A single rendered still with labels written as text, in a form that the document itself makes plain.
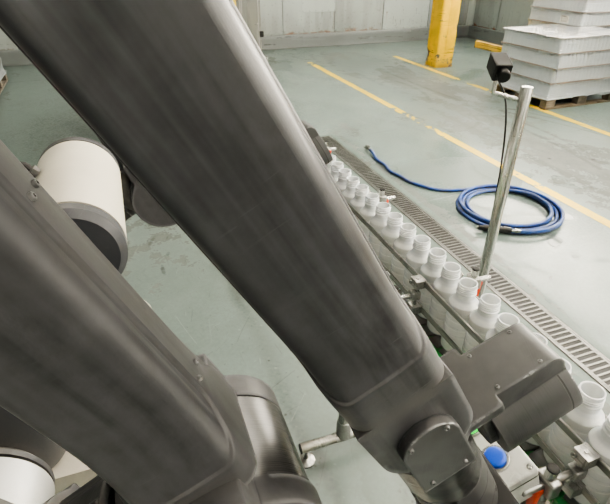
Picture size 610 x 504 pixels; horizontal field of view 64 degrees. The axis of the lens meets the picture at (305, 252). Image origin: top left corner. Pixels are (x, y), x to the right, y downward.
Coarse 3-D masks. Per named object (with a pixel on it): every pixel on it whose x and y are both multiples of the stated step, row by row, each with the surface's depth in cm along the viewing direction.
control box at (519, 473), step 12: (480, 444) 70; (492, 444) 70; (516, 456) 68; (504, 468) 67; (516, 468) 66; (528, 468) 66; (504, 480) 66; (516, 480) 65; (528, 480) 66; (516, 492) 67
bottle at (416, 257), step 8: (416, 240) 108; (424, 240) 111; (416, 248) 109; (424, 248) 108; (408, 256) 111; (416, 256) 110; (424, 256) 109; (416, 264) 110; (408, 272) 112; (408, 280) 113; (408, 288) 114
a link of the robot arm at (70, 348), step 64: (0, 192) 14; (0, 256) 14; (64, 256) 16; (0, 320) 15; (64, 320) 16; (128, 320) 18; (0, 384) 16; (64, 384) 17; (128, 384) 18; (192, 384) 21; (256, 384) 30; (64, 448) 19; (128, 448) 20; (192, 448) 21
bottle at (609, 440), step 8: (608, 416) 68; (608, 424) 67; (592, 432) 70; (600, 432) 69; (608, 432) 67; (592, 440) 69; (600, 440) 69; (608, 440) 68; (600, 448) 68; (608, 448) 68; (608, 456) 67; (608, 464) 68; (592, 472) 70; (600, 472) 69; (584, 480) 72; (592, 480) 70; (600, 480) 70; (608, 480) 69; (592, 488) 71; (600, 488) 70; (608, 488) 70; (576, 496) 74; (600, 496) 71; (608, 496) 71
